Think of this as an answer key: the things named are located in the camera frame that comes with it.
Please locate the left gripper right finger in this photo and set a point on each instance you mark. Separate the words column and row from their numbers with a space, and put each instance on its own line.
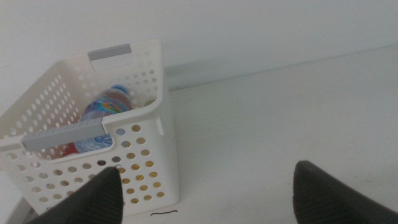
column 326, row 199

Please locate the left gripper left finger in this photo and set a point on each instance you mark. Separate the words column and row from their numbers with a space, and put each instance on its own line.
column 93, row 202

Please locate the red cola can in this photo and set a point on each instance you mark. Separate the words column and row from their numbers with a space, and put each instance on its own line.
column 69, row 150

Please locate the small water bottle blue cap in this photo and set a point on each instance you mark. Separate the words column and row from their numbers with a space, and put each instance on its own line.
column 105, row 105

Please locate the white perforated plastic basket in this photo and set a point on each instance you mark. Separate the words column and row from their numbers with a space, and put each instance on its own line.
column 149, row 124

